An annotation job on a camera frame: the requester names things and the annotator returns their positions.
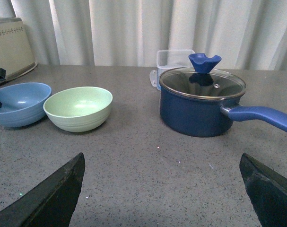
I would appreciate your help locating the cream two-slot toaster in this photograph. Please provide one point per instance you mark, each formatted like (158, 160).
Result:
(16, 56)

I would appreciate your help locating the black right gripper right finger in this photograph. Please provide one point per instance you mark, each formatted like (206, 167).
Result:
(267, 191)

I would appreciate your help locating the white pleated curtain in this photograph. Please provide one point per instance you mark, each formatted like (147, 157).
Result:
(247, 34)

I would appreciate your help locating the dark blue saucepan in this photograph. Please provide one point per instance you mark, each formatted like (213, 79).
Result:
(209, 118)

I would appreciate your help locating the blue bowl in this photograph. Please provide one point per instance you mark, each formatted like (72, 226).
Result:
(22, 104)

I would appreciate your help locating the clear plastic food container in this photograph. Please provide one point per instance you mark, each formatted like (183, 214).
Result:
(169, 59)

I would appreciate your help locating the glass lid with blue knob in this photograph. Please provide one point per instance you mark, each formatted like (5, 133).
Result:
(202, 80)

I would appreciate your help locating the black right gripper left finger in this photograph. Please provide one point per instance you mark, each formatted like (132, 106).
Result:
(52, 202)

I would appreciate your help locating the green bowl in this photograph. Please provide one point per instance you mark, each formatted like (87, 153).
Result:
(79, 109)

